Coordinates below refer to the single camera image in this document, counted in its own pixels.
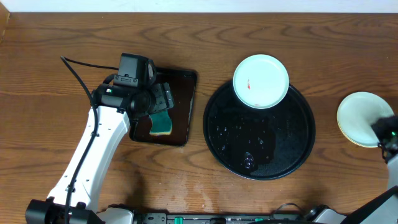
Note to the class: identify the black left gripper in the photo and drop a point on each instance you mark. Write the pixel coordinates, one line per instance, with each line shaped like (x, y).
(163, 97)

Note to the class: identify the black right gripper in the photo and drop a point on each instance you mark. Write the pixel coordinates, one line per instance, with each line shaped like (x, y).
(382, 124)

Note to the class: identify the green yellow sponge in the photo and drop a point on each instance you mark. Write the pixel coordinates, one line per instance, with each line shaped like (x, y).
(161, 124)

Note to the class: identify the mint plate with red stain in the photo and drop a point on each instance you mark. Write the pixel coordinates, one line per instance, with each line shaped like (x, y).
(363, 107)

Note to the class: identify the yellow plate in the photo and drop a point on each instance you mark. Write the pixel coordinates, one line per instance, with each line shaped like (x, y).
(360, 134)

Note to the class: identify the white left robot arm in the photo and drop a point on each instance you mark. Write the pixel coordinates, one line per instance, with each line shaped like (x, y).
(75, 197)

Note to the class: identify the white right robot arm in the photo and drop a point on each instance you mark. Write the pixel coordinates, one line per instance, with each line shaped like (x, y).
(382, 209)

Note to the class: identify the rectangular black tray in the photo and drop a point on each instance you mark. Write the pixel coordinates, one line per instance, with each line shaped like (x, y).
(182, 86)

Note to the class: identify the round black tray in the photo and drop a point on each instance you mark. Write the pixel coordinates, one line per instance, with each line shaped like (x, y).
(259, 144)

